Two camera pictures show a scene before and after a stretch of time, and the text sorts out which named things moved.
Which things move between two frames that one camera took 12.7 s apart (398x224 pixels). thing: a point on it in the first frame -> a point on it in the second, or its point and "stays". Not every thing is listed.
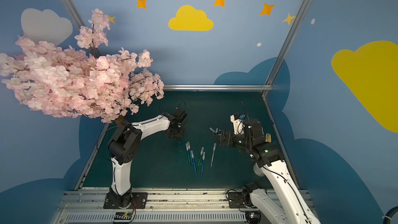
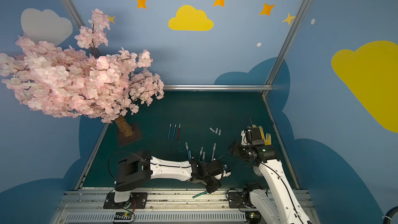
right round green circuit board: x=253 y=217 stays
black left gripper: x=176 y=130 -> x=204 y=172
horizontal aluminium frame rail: x=214 y=87 stays
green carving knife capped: x=187 y=149 -> x=199 y=194
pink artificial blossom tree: x=69 y=82 stays
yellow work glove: x=268 y=137 stays
